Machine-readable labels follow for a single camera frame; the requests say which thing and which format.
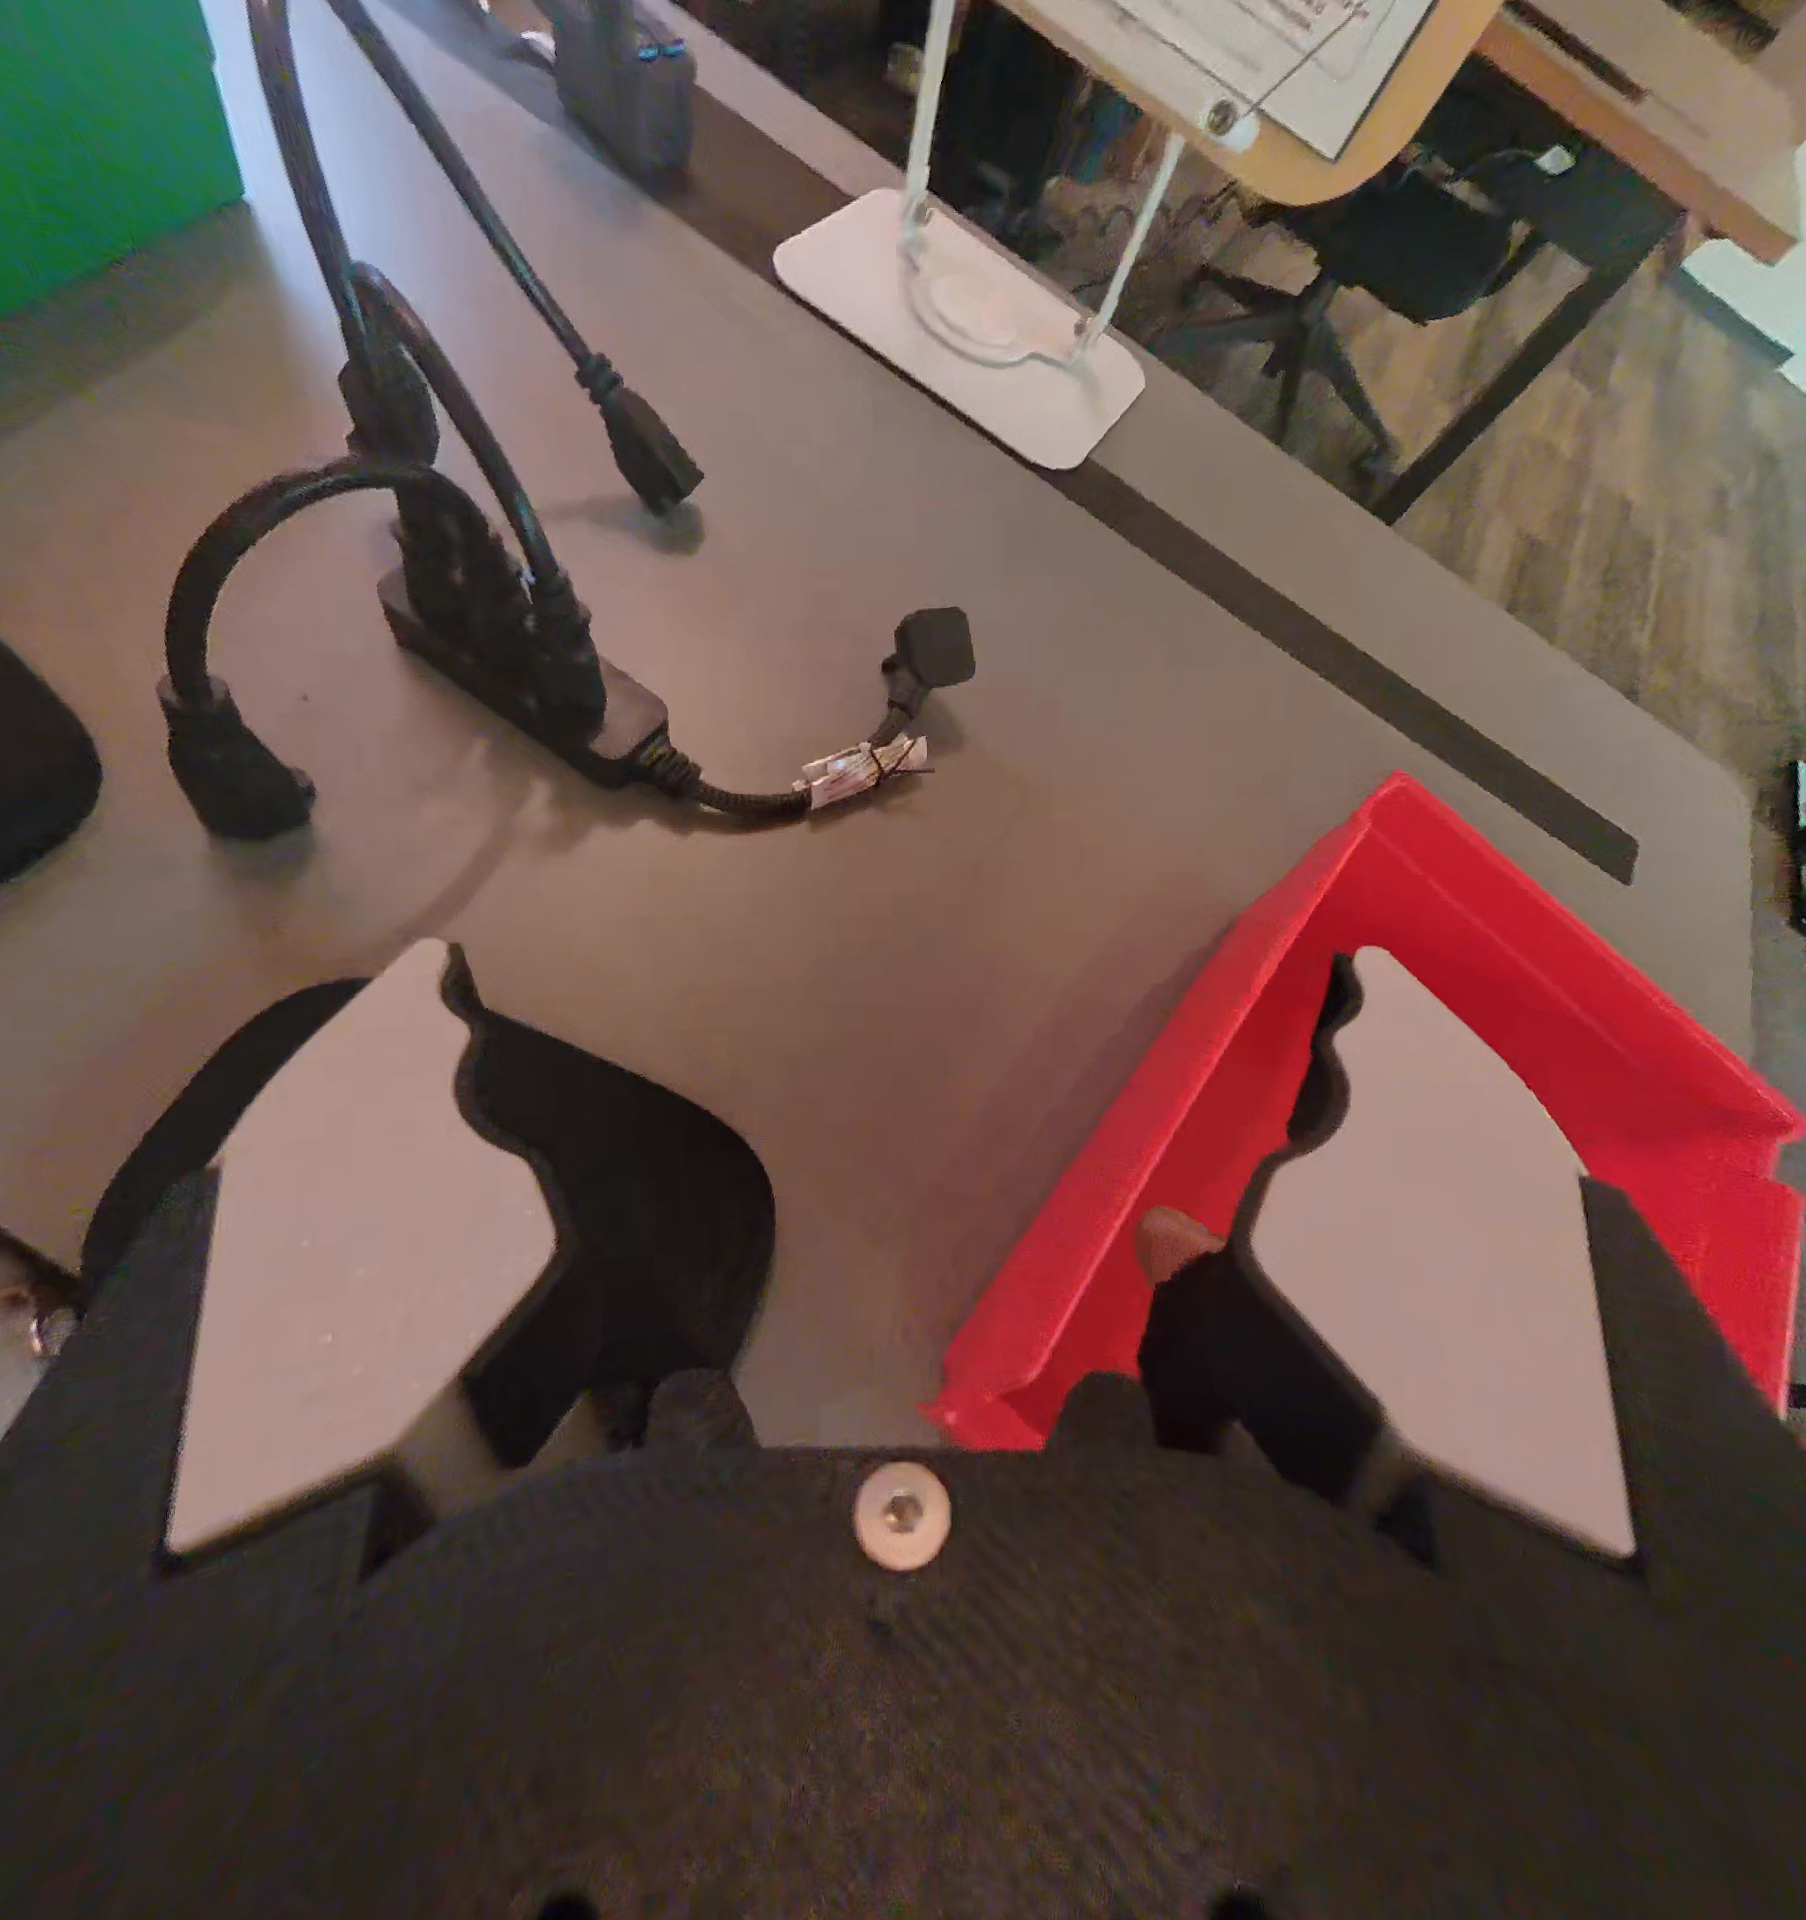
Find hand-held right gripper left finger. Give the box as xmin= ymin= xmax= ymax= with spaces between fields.
xmin=165 ymin=936 xmax=574 ymax=1556

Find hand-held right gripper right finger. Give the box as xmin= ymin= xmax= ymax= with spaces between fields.
xmin=1238 ymin=945 xmax=1640 ymax=1563

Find black power cord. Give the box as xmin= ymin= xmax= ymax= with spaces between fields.
xmin=346 ymin=263 xmax=612 ymax=737
xmin=243 ymin=0 xmax=705 ymax=518
xmin=161 ymin=458 xmax=462 ymax=839

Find black power strip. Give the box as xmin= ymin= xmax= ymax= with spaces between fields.
xmin=379 ymin=555 xmax=980 ymax=830

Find red plastic bin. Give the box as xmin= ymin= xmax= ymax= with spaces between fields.
xmin=917 ymin=772 xmax=1806 ymax=1451

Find black office chair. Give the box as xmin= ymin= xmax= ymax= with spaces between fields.
xmin=1143 ymin=142 xmax=1543 ymax=482

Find green plastic bin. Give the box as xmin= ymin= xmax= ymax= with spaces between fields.
xmin=0 ymin=0 xmax=246 ymax=349

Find wooden desk black legs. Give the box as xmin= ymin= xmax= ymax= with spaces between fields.
xmin=1376 ymin=0 xmax=1806 ymax=526

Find black charger case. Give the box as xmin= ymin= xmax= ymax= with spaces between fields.
xmin=543 ymin=0 xmax=697 ymax=176

